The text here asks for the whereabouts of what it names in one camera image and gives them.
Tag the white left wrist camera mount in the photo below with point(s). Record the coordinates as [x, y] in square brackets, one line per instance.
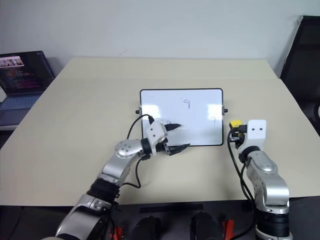
[155, 132]

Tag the yellow whiteboard eraser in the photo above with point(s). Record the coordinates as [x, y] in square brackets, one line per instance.
[236, 123]

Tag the dark rounded shape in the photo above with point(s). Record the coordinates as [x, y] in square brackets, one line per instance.
[205, 226]
[147, 228]

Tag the red clamp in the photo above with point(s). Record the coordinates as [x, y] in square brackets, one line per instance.
[228, 226]
[118, 233]

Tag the open laptop computer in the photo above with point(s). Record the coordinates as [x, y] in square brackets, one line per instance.
[21, 82]

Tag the black whiteboard stand knob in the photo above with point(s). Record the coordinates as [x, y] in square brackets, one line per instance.
[225, 110]
[137, 111]

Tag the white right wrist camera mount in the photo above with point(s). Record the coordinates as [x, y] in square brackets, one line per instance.
[256, 131]

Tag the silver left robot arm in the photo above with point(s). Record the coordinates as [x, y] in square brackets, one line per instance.
[117, 165]

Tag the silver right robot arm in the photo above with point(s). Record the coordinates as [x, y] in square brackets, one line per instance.
[271, 185]

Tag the black-framed whiteboard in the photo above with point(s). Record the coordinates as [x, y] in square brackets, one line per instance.
[195, 117]

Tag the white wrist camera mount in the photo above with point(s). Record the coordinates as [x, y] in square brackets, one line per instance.
[155, 132]
[256, 131]

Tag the black chair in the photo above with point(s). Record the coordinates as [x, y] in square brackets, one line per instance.
[302, 62]

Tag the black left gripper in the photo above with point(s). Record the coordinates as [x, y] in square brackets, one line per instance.
[165, 147]

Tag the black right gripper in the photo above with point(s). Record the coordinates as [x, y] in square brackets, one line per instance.
[242, 129]

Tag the black flat strip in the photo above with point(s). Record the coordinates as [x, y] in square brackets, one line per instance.
[171, 208]

